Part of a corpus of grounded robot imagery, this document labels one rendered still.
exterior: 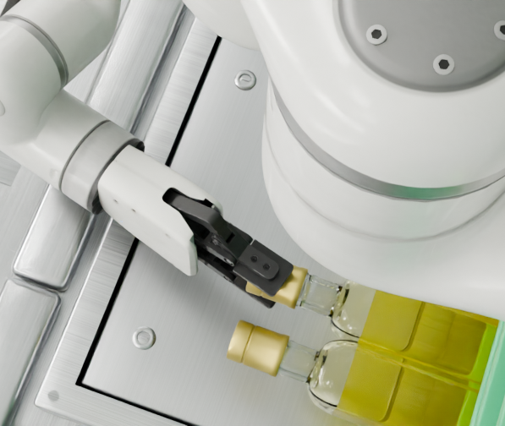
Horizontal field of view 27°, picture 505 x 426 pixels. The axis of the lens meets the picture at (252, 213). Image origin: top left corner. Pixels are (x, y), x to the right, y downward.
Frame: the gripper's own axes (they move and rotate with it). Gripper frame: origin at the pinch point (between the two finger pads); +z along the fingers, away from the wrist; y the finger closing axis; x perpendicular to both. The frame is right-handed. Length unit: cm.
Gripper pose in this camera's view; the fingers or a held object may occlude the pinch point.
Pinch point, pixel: (262, 275)
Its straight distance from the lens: 88.6
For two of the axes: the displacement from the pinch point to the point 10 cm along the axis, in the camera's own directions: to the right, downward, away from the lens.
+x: 5.7, -7.8, 2.7
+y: 0.3, -3.1, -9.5
